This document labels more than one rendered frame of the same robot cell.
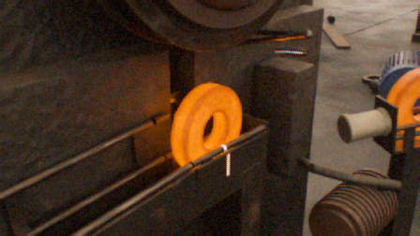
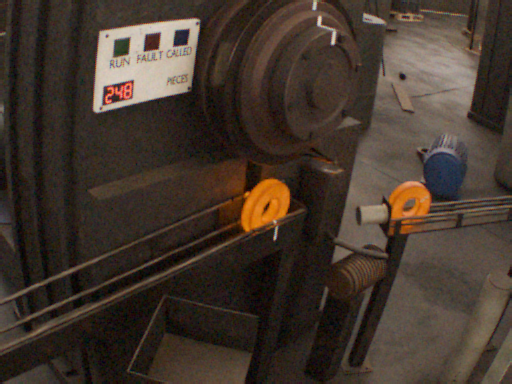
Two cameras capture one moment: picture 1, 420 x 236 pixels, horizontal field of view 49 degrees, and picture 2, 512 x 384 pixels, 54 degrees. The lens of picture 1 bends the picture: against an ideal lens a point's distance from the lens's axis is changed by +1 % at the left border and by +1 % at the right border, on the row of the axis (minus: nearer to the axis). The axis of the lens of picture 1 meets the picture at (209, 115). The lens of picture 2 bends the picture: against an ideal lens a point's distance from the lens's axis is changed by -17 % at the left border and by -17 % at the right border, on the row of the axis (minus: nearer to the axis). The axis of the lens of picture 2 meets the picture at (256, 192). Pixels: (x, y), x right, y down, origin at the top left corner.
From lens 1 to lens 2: 78 cm
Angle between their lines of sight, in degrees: 5
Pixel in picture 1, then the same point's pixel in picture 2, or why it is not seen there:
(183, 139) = (250, 214)
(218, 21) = (282, 150)
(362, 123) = (370, 213)
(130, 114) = (219, 194)
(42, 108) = (176, 190)
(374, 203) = (369, 267)
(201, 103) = (264, 193)
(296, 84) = (329, 183)
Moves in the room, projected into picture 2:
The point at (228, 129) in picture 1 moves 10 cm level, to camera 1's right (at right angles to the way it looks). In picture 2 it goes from (279, 210) to (316, 215)
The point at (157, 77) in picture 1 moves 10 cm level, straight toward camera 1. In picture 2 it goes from (238, 172) to (240, 191)
